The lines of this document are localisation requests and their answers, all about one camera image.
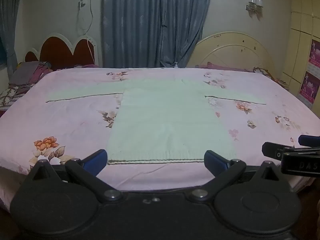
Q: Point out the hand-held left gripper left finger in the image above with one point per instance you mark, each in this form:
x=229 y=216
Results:
x=96 y=160

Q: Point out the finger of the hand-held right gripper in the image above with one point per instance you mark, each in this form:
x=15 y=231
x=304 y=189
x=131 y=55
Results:
x=310 y=140
x=273 y=150

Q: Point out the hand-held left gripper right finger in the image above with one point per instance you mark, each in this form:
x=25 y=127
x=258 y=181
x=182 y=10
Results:
x=215 y=161

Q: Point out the light green knit sweater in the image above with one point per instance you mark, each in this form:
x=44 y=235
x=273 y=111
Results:
x=162 y=120

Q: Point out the purple clothes pile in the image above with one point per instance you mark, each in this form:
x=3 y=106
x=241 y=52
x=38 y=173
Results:
x=41 y=70

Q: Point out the bed with pink floral sheet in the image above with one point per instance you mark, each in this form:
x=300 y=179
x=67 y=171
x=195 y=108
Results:
x=75 y=122

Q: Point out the floral patterned pillow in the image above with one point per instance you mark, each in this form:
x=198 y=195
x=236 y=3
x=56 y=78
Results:
x=262 y=71

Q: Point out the pink pillow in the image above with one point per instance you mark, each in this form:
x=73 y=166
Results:
x=225 y=66

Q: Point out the small white bottle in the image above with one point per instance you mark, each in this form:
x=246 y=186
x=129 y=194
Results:
x=176 y=65

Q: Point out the cream arched headboard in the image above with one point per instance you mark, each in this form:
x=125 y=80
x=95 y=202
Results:
x=232 y=52

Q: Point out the grey pillow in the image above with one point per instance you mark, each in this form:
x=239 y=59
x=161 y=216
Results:
x=23 y=73

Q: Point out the red heart-shaped headboard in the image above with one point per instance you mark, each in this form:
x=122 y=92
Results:
x=60 y=52

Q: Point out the wide blue-grey curtain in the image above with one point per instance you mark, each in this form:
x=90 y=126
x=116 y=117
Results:
x=155 y=22

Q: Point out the narrow blue-grey curtain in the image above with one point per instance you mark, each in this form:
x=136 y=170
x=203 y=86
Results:
x=10 y=25

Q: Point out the magenta wall poster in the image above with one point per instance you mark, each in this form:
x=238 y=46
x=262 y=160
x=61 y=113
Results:
x=315 y=53
x=309 y=88

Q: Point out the glass wall lamp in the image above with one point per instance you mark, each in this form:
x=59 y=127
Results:
x=255 y=5

